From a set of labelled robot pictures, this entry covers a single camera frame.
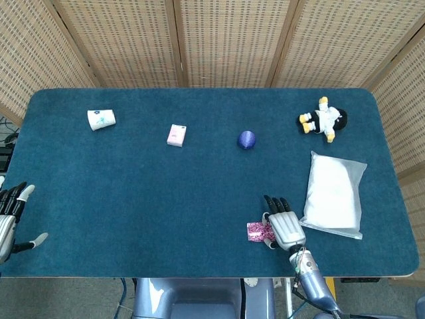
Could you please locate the blue floor cable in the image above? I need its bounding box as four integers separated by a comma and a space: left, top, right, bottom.
116, 277, 135, 314

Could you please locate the woven bamboo folding screen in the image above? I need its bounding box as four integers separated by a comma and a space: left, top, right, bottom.
0, 0, 425, 290

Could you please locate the black equipment with cables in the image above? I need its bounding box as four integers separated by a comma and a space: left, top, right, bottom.
0, 114, 19, 172

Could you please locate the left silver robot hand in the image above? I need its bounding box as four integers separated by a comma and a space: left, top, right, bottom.
0, 181, 49, 265

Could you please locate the black white plush toy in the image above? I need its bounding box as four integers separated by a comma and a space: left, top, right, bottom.
296, 96, 349, 144

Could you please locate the white printed paper cup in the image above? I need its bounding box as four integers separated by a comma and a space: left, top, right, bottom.
87, 108, 116, 132

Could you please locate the black table control box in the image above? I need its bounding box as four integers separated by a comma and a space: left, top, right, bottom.
340, 276, 380, 284

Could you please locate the blue-grey robot torso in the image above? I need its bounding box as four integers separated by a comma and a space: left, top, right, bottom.
132, 277, 276, 319

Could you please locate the pink tissue pack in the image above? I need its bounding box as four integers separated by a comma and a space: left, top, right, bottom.
166, 124, 187, 148

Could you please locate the pink glitter card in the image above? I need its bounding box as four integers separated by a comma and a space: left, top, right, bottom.
246, 221, 277, 243

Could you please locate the white pillow in plastic bag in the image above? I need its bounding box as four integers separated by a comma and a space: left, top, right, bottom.
298, 150, 368, 240

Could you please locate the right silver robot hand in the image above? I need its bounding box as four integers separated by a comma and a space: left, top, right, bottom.
261, 195, 307, 251

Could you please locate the blue ribbed ball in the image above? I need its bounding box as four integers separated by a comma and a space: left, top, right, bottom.
236, 130, 257, 151

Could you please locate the white table leg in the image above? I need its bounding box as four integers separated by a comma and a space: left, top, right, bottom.
272, 277, 295, 318

